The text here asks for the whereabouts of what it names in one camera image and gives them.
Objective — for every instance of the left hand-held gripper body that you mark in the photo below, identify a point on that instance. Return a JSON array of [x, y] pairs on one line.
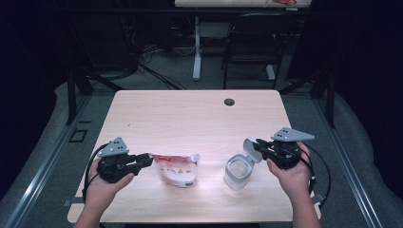
[[115, 167]]

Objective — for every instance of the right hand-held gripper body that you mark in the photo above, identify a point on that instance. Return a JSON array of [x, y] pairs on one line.
[[285, 155]]

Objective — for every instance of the clear plastic jar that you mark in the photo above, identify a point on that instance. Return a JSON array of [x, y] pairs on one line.
[[237, 172]]

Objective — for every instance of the white and red spouted pouch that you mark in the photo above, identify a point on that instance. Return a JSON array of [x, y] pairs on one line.
[[177, 171]]

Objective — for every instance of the person's right hand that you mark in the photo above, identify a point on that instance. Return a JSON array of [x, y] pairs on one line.
[[296, 180]]

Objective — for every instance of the person's left hand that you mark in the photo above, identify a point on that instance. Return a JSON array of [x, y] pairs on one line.
[[99, 193]]

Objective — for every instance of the black table grommet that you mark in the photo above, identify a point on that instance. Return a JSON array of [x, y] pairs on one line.
[[229, 102]]

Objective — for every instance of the grey tape strip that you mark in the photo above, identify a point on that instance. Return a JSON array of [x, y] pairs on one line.
[[69, 202]]

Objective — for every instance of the black metal stand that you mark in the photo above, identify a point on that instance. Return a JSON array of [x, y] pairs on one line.
[[71, 95], [331, 101]]

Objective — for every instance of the black folding chair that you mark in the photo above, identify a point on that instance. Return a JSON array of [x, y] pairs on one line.
[[258, 38]]

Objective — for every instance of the white standing desk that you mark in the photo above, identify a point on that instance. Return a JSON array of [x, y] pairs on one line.
[[197, 47]]

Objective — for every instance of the orange item on desk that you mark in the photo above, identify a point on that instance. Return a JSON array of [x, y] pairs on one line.
[[285, 1]]

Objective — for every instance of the aluminium floor rail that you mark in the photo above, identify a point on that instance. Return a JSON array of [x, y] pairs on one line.
[[345, 164], [47, 164]]

